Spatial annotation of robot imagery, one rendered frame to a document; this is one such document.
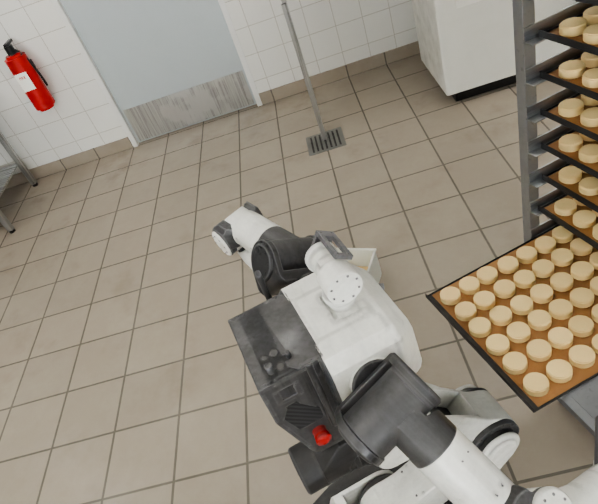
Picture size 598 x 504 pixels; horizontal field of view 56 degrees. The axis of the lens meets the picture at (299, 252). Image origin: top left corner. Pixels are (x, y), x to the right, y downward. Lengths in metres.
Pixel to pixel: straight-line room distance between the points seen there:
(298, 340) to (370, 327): 0.13
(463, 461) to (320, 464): 0.45
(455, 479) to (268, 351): 0.37
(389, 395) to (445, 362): 1.41
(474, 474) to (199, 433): 1.63
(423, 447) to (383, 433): 0.06
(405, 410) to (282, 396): 0.23
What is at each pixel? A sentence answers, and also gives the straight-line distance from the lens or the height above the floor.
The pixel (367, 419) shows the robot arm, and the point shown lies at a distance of 0.90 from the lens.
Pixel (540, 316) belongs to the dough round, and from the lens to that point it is 1.38.
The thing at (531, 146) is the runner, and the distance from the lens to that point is 1.43.
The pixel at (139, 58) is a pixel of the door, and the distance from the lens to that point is 4.50.
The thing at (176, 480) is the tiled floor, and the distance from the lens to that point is 2.37.
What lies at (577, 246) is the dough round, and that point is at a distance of 1.54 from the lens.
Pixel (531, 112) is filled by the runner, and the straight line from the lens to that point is 1.39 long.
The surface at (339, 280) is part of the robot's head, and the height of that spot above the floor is 1.21.
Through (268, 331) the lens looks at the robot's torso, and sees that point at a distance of 1.05.
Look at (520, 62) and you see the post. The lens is 1.33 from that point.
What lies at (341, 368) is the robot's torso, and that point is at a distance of 0.97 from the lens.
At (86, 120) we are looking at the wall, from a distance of 4.76.
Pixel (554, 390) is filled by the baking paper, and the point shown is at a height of 0.77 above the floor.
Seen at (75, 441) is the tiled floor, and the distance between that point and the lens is 2.75.
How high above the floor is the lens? 1.85
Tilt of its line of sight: 39 degrees down
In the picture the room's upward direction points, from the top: 22 degrees counter-clockwise
